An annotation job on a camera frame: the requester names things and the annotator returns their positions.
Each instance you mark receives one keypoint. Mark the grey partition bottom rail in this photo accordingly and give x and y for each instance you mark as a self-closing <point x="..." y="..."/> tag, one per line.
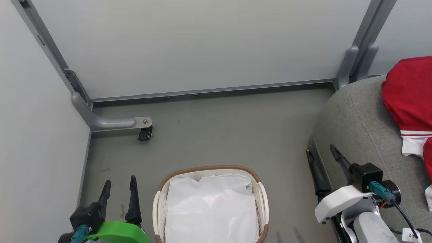
<point x="216" y="90"/>

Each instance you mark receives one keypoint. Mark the white basket liner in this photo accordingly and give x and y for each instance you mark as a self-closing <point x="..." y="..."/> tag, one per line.
<point x="211" y="209"/>

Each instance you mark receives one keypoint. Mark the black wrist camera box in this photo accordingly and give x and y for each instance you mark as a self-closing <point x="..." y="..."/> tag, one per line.
<point x="366" y="173"/>
<point x="86" y="216"/>

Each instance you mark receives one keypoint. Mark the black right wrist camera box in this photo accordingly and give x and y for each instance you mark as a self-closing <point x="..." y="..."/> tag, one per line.
<point x="366" y="173"/>

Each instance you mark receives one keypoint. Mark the white laundry basket wicker rim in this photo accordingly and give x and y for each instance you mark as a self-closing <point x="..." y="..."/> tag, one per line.
<point x="158" y="202"/>

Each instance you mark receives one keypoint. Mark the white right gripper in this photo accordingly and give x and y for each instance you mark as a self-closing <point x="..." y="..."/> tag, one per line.
<point x="337" y="202"/>

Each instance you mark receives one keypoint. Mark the red basketball jersey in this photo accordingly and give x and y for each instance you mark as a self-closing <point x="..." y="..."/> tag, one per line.
<point x="411" y="94"/>

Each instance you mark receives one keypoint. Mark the grey fabric sofa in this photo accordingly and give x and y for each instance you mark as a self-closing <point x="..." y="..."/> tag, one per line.
<point x="354" y="128"/>

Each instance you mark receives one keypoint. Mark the black caster wheel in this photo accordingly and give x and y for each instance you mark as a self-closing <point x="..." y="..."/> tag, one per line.
<point x="145" y="134"/>

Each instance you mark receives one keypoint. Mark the grey partition post beside sofa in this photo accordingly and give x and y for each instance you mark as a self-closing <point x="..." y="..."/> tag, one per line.
<point x="364" y="47"/>

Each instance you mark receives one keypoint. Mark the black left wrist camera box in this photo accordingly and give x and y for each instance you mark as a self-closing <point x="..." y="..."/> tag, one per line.
<point x="86" y="216"/>

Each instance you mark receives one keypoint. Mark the grey partition post with foot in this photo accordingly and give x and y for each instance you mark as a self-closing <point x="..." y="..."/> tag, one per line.
<point x="84" y="104"/>

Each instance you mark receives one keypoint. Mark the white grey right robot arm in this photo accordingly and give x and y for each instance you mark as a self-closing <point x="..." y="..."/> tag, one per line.
<point x="369" y="226"/>

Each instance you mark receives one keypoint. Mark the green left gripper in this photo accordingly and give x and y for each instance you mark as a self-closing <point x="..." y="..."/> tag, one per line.
<point x="118" y="233"/>

